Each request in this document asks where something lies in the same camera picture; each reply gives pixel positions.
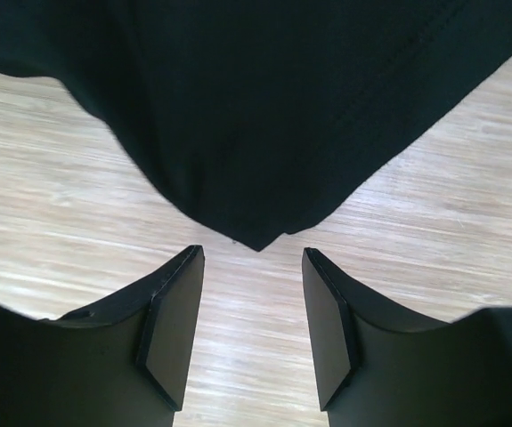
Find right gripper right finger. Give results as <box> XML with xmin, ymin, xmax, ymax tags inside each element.
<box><xmin>302</xmin><ymin>248</ymin><xmax>512</xmax><ymax>426</ymax></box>

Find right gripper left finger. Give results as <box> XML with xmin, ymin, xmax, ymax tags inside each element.
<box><xmin>0</xmin><ymin>246</ymin><xmax>205</xmax><ymax>426</ymax></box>

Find black tank top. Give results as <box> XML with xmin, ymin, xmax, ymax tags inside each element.
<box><xmin>0</xmin><ymin>0</ymin><xmax>512</xmax><ymax>251</ymax></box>

